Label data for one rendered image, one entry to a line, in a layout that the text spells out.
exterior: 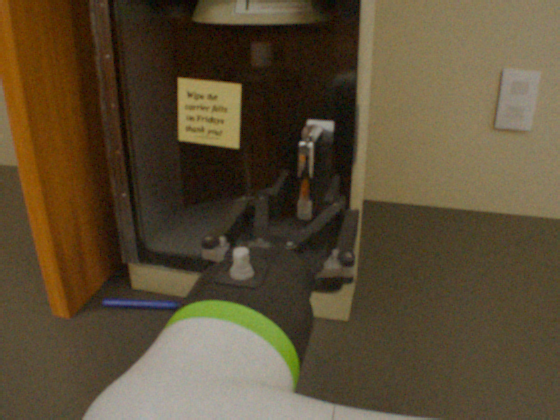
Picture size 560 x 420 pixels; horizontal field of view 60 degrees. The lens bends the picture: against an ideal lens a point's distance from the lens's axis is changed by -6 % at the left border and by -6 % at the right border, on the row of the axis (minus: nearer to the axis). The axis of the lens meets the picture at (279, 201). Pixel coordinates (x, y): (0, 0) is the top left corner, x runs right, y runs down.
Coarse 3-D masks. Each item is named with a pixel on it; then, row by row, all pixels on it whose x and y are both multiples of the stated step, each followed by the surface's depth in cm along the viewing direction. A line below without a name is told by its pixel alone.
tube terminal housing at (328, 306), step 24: (360, 48) 53; (360, 72) 54; (360, 96) 55; (360, 120) 56; (360, 144) 57; (360, 168) 60; (360, 192) 65; (360, 216) 70; (144, 288) 74; (168, 288) 73; (336, 312) 68
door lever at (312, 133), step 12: (312, 132) 56; (324, 132) 56; (300, 144) 53; (312, 144) 52; (300, 156) 53; (312, 156) 53; (300, 168) 54; (312, 168) 54; (300, 180) 54; (312, 180) 54; (300, 192) 55; (312, 192) 55; (300, 204) 55; (312, 204) 56; (300, 216) 56
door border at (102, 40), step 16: (96, 0) 56; (96, 16) 57; (96, 48) 58; (112, 64) 59; (112, 80) 60; (112, 96) 61; (112, 112) 62; (112, 128) 63; (112, 144) 64; (112, 160) 65; (112, 176) 65; (128, 192) 66; (128, 208) 67; (128, 224) 68; (128, 240) 69; (128, 256) 71
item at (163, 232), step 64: (128, 0) 55; (192, 0) 54; (256, 0) 52; (320, 0) 51; (128, 64) 59; (192, 64) 57; (256, 64) 55; (320, 64) 53; (128, 128) 62; (256, 128) 58; (192, 192) 64; (320, 192) 60; (192, 256) 68; (320, 256) 63
